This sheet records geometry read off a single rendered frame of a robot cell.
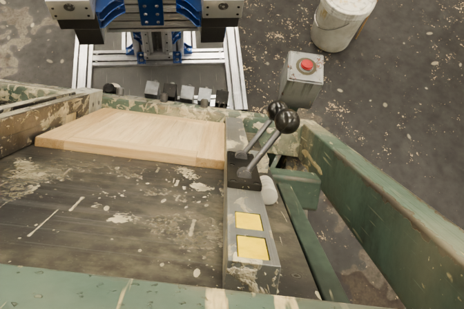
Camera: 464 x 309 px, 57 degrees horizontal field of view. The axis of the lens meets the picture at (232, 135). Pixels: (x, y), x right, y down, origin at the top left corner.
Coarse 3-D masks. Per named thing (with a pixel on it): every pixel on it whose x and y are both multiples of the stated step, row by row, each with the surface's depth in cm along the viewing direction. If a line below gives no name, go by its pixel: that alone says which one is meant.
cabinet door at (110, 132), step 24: (96, 120) 109; (120, 120) 116; (144, 120) 121; (168, 120) 126; (192, 120) 130; (48, 144) 84; (72, 144) 84; (96, 144) 85; (120, 144) 87; (144, 144) 90; (168, 144) 95; (192, 144) 98; (216, 144) 100; (216, 168) 86
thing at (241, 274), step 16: (240, 128) 114; (224, 144) 103; (240, 144) 93; (224, 160) 87; (224, 176) 75; (224, 192) 66; (240, 192) 60; (256, 192) 61; (224, 208) 59; (240, 208) 53; (256, 208) 54; (224, 224) 54; (224, 240) 49; (272, 240) 45; (224, 256) 45; (272, 256) 42; (224, 272) 42; (240, 272) 40; (256, 272) 40; (272, 272) 40; (224, 288) 40; (240, 288) 40; (256, 288) 40; (272, 288) 40
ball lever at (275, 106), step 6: (276, 102) 74; (282, 102) 75; (270, 108) 74; (276, 108) 74; (282, 108) 74; (270, 114) 74; (270, 120) 75; (264, 126) 75; (258, 132) 76; (258, 138) 76; (252, 144) 76; (240, 150) 77; (246, 150) 76; (240, 156) 75; (246, 156) 76
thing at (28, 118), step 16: (48, 96) 103; (64, 96) 110; (80, 96) 111; (96, 96) 124; (0, 112) 79; (16, 112) 78; (32, 112) 83; (48, 112) 91; (64, 112) 101; (80, 112) 112; (0, 128) 72; (16, 128) 77; (32, 128) 84; (48, 128) 92; (0, 144) 72; (16, 144) 78
